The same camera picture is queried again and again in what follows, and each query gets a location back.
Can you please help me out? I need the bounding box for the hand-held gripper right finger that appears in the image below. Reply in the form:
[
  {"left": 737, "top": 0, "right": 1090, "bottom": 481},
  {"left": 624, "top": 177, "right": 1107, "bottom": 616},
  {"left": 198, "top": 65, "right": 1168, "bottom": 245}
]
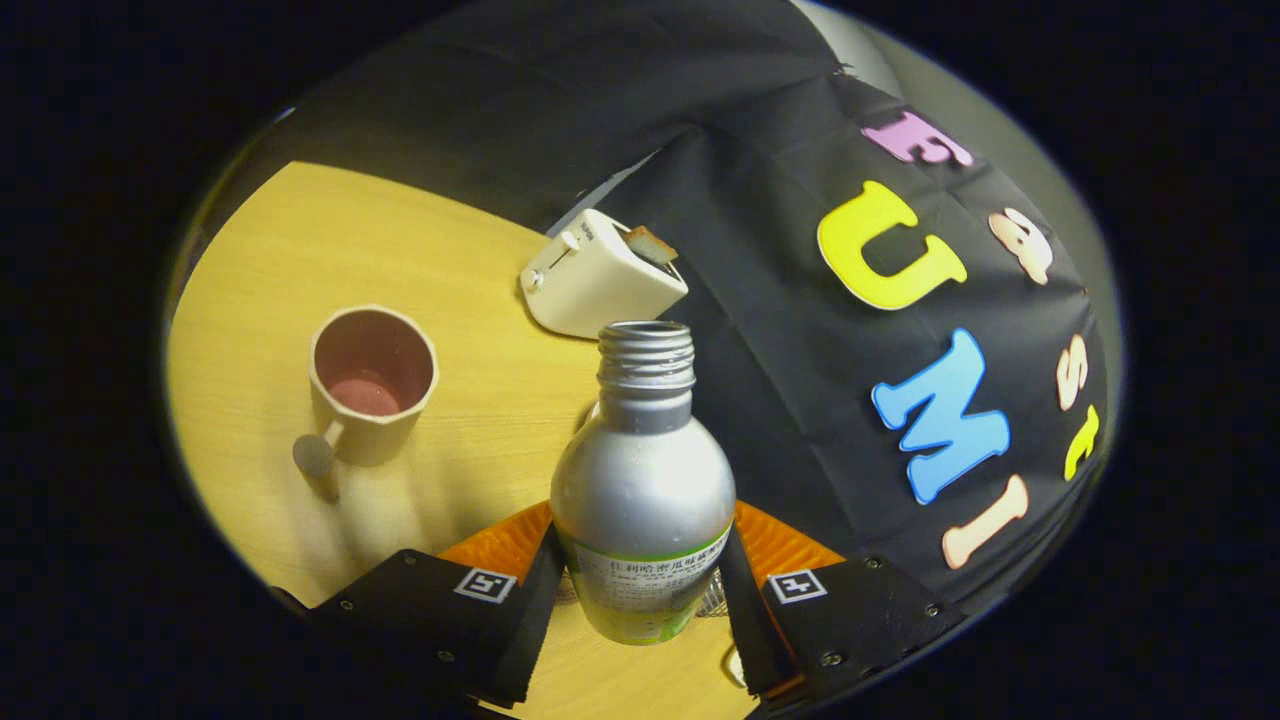
[{"left": 716, "top": 502, "right": 969, "bottom": 713}]

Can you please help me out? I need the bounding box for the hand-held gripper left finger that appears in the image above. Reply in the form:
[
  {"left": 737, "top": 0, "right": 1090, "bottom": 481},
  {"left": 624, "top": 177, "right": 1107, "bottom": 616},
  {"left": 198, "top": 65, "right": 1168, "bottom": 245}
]
[{"left": 300, "top": 502, "right": 567, "bottom": 711}]

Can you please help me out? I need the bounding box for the silver bottle with green label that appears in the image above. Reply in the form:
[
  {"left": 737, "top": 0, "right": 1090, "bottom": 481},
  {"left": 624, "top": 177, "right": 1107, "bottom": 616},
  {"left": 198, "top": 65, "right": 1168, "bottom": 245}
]
[{"left": 549, "top": 321, "right": 737, "bottom": 647}]

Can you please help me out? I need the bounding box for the beige cup with knob handle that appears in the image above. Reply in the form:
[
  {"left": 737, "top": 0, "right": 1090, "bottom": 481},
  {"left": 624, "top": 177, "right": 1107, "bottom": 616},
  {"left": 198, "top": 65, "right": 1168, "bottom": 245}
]
[{"left": 292, "top": 304, "right": 440, "bottom": 480}]

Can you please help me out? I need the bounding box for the wooden table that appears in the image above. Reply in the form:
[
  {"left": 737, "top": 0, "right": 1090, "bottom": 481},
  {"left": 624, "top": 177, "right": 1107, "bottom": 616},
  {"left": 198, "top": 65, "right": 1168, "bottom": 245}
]
[{"left": 165, "top": 160, "right": 761, "bottom": 720}]

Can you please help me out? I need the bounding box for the white toaster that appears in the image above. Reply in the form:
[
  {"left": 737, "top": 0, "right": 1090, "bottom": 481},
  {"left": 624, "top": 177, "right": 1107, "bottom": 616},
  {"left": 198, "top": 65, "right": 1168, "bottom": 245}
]
[{"left": 520, "top": 208, "right": 690, "bottom": 340}]

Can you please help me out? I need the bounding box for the toast slice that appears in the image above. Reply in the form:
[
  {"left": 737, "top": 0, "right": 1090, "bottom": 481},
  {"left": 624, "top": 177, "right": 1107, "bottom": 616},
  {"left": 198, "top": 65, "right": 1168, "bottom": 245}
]
[{"left": 625, "top": 225, "right": 680, "bottom": 268}]

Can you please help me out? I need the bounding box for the wire basket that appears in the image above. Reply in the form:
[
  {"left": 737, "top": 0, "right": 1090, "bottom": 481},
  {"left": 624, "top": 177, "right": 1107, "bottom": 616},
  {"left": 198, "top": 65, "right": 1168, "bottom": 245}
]
[{"left": 555, "top": 565, "right": 728, "bottom": 618}]

